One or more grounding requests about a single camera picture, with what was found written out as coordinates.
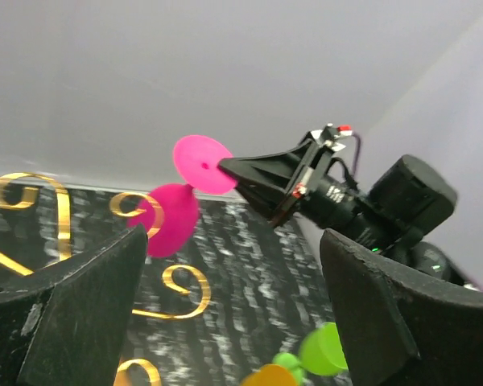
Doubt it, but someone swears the gold wire wine glass rack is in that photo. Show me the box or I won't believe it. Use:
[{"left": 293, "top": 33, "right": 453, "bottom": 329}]
[{"left": 0, "top": 171, "right": 213, "bottom": 386}]

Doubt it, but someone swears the green plastic wine glass front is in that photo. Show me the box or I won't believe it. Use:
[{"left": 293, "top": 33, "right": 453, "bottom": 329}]
[{"left": 272, "top": 352, "right": 305, "bottom": 385}]

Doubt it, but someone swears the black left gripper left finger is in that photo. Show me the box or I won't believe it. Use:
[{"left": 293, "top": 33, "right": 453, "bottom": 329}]
[{"left": 0, "top": 226, "right": 147, "bottom": 385}]

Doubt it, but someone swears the orange plastic wine glass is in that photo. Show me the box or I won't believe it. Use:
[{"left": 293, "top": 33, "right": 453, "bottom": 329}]
[{"left": 241, "top": 363, "right": 299, "bottom": 386}]

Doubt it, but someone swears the magenta plastic wine glass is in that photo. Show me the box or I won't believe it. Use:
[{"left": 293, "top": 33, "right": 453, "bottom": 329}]
[{"left": 127, "top": 135, "right": 237, "bottom": 258}]

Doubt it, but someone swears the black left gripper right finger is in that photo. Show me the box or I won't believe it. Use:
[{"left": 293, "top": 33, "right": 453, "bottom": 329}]
[{"left": 320, "top": 230, "right": 483, "bottom": 385}]

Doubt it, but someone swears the green plastic wine glass rear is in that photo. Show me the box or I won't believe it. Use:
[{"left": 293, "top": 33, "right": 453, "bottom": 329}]
[{"left": 299, "top": 322, "right": 348, "bottom": 376}]

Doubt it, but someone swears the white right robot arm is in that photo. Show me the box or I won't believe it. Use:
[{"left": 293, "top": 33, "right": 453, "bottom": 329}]
[{"left": 218, "top": 125, "right": 479, "bottom": 290}]

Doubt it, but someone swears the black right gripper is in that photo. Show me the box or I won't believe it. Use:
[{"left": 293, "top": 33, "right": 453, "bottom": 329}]
[{"left": 218, "top": 131, "right": 386, "bottom": 249}]

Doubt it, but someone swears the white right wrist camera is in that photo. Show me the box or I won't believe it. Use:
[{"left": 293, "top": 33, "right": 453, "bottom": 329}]
[{"left": 310, "top": 124, "right": 353, "bottom": 152}]

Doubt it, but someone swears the green plastic wine glass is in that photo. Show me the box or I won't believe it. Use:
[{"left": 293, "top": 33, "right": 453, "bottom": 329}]
[
  {"left": 272, "top": 352, "right": 305, "bottom": 385},
  {"left": 299, "top": 322, "right": 348, "bottom": 376}
]

